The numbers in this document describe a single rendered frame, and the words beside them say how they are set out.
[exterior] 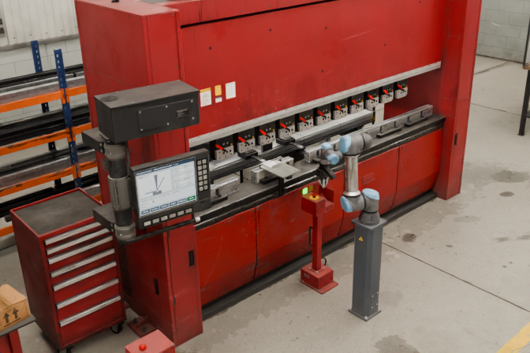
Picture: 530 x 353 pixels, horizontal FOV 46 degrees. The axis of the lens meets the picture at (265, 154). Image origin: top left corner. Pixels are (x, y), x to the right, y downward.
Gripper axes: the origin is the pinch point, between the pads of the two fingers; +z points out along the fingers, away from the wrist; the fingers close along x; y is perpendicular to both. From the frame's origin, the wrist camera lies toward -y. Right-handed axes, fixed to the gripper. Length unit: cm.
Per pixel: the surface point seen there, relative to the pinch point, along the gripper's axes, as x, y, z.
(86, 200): 154, 80, -7
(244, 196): 58, 25, -1
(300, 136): -35, 61, -8
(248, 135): 46, 38, -42
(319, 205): 11.0, -6.6, 8.8
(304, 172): -1.9, 23.2, -1.2
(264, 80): 28, 41, -79
